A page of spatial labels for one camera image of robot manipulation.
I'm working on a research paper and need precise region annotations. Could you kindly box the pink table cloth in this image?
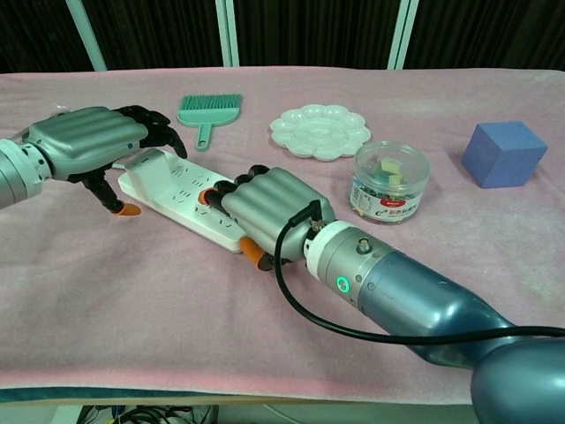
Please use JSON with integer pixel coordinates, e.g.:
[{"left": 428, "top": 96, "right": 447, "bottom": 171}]
[{"left": 0, "top": 65, "right": 565, "bottom": 404}]

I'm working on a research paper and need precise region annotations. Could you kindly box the white power strip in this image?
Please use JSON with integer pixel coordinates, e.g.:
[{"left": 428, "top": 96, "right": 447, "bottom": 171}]
[{"left": 117, "top": 148, "right": 249, "bottom": 255}]

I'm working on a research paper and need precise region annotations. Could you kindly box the clear jar of clips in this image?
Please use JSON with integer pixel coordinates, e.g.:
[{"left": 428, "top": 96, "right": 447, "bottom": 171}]
[{"left": 350, "top": 140, "right": 432, "bottom": 225}]

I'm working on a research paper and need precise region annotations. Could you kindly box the purple foam cube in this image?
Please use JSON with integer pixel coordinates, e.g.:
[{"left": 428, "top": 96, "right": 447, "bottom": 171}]
[{"left": 462, "top": 121, "right": 549, "bottom": 190}]

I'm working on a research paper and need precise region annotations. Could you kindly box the teal hand brush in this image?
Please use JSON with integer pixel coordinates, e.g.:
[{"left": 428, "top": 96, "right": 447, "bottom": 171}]
[{"left": 177, "top": 93, "right": 243, "bottom": 154}]

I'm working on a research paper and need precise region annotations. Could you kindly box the black pleated curtain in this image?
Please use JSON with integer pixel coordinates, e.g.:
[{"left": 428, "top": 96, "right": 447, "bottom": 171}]
[{"left": 0, "top": 0, "right": 565, "bottom": 75}]

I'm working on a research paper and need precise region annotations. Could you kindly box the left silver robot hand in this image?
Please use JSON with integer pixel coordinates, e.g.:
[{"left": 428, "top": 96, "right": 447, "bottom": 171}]
[{"left": 24, "top": 104, "right": 189, "bottom": 218}]

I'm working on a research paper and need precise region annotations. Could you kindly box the white frame post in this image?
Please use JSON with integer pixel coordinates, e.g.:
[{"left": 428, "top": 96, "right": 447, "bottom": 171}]
[
  {"left": 387, "top": 0, "right": 419, "bottom": 71},
  {"left": 215, "top": 0, "right": 240, "bottom": 68},
  {"left": 64, "top": 0, "right": 109, "bottom": 72}
]

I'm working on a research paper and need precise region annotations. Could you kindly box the white power adapter plug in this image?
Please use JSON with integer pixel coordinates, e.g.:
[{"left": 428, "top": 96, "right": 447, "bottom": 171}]
[{"left": 125, "top": 148, "right": 178, "bottom": 187}]

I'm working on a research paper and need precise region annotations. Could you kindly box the white flower paint palette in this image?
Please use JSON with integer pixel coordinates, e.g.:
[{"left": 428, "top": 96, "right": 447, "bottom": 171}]
[{"left": 268, "top": 103, "right": 372, "bottom": 163}]

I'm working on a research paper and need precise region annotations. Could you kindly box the black floor cable tangle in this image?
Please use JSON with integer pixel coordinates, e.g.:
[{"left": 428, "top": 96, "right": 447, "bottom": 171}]
[{"left": 79, "top": 404, "right": 218, "bottom": 424}]

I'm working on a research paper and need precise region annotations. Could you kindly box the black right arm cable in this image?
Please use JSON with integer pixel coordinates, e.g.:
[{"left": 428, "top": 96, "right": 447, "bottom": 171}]
[{"left": 273, "top": 199, "right": 565, "bottom": 345}]

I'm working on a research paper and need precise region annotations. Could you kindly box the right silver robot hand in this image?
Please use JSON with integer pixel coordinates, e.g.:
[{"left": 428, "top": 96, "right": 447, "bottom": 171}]
[{"left": 197, "top": 164, "right": 337, "bottom": 271}]

